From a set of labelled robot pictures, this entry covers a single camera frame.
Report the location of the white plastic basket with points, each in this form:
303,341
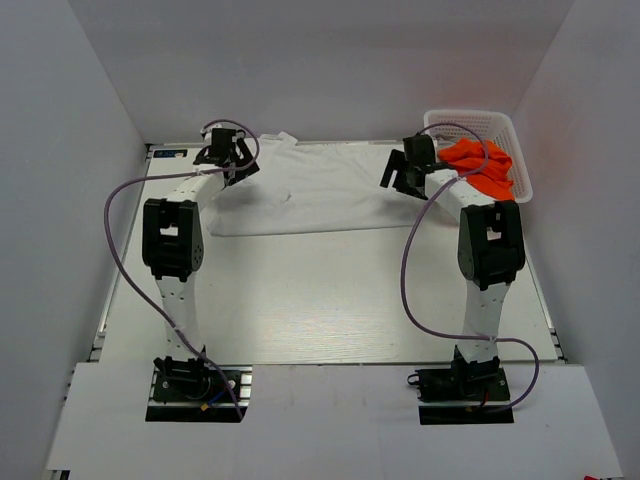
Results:
494,126

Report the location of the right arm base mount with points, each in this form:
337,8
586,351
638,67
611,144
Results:
444,401

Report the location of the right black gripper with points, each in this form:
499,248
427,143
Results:
395,161

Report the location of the orange t shirt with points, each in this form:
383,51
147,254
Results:
467,155

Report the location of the blue table label sticker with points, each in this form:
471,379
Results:
170,153

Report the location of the white t shirt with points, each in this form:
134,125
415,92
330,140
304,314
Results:
308,188

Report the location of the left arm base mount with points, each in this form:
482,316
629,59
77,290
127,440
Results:
185,397

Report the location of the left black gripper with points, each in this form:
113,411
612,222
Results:
247,165

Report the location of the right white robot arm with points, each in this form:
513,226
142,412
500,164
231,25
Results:
490,253

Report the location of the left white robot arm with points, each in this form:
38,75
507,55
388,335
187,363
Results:
172,238

